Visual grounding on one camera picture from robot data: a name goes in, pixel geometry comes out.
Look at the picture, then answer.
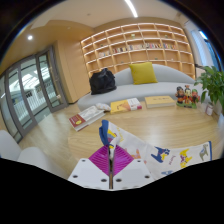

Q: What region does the white towel with animal print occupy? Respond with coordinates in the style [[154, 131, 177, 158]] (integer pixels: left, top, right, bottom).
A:
[[98, 119, 213, 181]]

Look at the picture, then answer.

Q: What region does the yellow cushion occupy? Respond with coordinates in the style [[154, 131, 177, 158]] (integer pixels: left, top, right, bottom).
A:
[[128, 61, 159, 86]]

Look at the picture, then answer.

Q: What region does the white chair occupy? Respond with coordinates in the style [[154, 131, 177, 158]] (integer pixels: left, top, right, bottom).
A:
[[0, 129, 69, 179]]

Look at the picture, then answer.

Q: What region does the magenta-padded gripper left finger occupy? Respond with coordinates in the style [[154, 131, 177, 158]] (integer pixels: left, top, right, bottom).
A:
[[67, 144, 112, 191]]

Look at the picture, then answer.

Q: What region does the black bag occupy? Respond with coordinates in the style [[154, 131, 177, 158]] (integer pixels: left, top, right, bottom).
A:
[[88, 67, 118, 96]]

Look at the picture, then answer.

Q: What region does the small white and red book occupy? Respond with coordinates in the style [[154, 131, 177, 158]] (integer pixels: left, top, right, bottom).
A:
[[126, 97, 144, 111]]

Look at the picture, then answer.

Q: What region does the long ceiling strip light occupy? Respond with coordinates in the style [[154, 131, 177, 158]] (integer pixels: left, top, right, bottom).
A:
[[124, 0, 139, 19]]

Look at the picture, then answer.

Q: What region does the yellow and orange book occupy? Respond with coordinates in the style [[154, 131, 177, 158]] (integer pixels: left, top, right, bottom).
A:
[[109, 99, 132, 115]]

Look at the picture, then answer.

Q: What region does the dark framed window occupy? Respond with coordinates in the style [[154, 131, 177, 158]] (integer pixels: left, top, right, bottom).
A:
[[198, 29, 223, 73]]

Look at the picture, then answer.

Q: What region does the wooden wall shelf unit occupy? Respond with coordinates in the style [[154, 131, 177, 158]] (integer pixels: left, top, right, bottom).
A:
[[79, 22, 196, 80]]

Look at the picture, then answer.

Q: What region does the grey framed glass door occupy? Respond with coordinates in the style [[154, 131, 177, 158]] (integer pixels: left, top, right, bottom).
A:
[[0, 44, 70, 145]]

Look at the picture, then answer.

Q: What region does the colourful cartoon figurine set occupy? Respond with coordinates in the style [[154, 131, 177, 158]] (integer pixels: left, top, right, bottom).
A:
[[174, 85, 202, 109]]

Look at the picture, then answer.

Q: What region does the green potted plant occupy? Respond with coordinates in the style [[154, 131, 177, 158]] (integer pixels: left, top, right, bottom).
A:
[[193, 65, 224, 116]]

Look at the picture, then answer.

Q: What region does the crumpled white paper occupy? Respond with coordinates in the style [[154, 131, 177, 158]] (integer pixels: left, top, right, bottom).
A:
[[95, 102, 112, 113]]

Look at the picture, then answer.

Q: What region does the light grey curved sofa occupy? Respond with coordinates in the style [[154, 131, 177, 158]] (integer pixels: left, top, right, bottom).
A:
[[77, 63, 205, 111]]

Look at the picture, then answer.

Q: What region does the small white and red cup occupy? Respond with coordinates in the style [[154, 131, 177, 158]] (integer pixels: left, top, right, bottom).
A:
[[204, 103, 215, 117]]

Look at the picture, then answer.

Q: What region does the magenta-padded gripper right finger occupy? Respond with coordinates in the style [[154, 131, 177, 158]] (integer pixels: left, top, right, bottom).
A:
[[111, 144, 156, 191]]

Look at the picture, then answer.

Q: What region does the flat yellow book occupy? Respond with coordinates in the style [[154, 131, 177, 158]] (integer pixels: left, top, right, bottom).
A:
[[144, 95, 177, 109]]

